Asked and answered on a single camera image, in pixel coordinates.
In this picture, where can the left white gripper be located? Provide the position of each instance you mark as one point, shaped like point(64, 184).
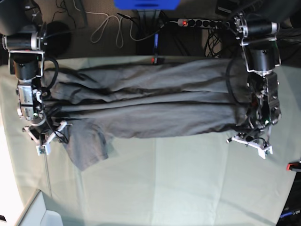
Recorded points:
point(262, 146)

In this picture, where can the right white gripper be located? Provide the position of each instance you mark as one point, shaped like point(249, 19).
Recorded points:
point(43, 137)

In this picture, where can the grey t-shirt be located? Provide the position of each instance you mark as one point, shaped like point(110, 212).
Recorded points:
point(145, 101)

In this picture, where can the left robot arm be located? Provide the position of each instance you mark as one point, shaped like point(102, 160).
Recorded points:
point(256, 24)

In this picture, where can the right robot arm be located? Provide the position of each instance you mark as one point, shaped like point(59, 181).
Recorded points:
point(32, 47)

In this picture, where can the right edge clamp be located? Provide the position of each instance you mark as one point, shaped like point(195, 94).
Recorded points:
point(294, 166)

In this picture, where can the edge clamp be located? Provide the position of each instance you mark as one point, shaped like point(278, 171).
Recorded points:
point(294, 166)
point(155, 50)

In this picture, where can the pale green table cloth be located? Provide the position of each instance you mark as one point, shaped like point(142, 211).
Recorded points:
point(184, 181)

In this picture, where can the white bin corner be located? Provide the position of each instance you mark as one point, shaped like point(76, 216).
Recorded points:
point(35, 213)

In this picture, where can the black round base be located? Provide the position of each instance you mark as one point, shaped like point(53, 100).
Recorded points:
point(58, 39)

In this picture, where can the centre edge clamp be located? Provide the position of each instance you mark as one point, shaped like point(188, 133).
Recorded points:
point(155, 50)

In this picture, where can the black power strip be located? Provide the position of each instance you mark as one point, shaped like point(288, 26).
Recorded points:
point(202, 23)

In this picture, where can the blue box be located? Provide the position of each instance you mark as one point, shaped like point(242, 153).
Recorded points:
point(146, 4)

